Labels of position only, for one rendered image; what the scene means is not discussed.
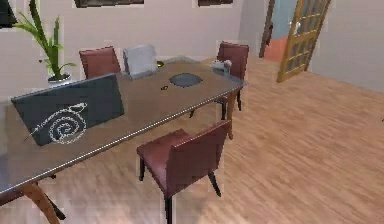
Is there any dark brown door frame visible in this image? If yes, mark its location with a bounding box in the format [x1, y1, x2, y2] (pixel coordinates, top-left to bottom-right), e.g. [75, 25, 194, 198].
[258, 0, 276, 59]

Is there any wooden glass-paned room door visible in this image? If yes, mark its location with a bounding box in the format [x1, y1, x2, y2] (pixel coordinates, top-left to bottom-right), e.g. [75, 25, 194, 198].
[276, 0, 332, 84]

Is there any dark red dining chair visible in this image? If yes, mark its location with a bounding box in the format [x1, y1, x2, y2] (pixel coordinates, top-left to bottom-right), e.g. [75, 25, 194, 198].
[188, 41, 250, 121]
[135, 119, 232, 224]
[78, 46, 122, 80]

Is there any grey open laptop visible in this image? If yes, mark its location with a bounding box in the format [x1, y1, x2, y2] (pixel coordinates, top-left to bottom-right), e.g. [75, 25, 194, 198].
[121, 44, 164, 80]

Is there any black laptop with spiral print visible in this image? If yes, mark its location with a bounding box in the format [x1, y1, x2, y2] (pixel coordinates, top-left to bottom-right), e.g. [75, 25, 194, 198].
[10, 73, 125, 147]

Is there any green houseplant in white pot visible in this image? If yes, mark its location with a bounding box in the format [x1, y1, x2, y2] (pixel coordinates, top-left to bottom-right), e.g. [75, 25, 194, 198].
[12, 0, 78, 88]

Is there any dark grey round plate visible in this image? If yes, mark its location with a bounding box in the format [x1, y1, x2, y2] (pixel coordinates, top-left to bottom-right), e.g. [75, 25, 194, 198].
[168, 72, 204, 89]

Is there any small grey white object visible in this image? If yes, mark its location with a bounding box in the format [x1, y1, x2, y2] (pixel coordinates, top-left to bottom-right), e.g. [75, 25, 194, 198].
[211, 59, 233, 76]

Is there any brown wooden dining table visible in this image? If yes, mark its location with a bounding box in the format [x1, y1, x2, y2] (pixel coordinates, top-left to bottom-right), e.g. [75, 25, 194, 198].
[0, 56, 248, 224]

